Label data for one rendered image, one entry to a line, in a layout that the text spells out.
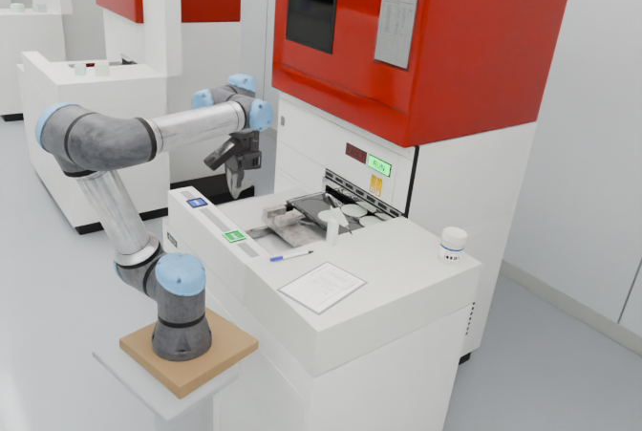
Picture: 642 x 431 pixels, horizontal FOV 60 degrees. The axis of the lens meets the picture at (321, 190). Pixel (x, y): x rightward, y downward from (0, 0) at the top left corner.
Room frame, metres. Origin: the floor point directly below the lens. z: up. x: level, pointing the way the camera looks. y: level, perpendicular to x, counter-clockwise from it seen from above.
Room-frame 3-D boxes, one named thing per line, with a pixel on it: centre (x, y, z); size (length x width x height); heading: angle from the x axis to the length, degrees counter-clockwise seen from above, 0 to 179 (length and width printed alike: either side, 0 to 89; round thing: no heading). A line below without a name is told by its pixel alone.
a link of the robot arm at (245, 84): (1.50, 0.24, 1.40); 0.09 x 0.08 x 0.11; 144
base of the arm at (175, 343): (1.13, 0.32, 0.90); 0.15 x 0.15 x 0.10
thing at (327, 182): (1.91, -0.15, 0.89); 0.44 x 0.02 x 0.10; 39
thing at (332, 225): (1.51, -0.06, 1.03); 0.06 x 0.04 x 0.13; 129
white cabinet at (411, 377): (1.64, 0.04, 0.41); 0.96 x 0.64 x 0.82; 39
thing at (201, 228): (1.59, 0.33, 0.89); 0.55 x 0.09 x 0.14; 39
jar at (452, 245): (1.47, -0.41, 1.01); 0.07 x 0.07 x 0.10
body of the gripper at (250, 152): (1.51, 0.24, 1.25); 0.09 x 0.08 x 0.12; 129
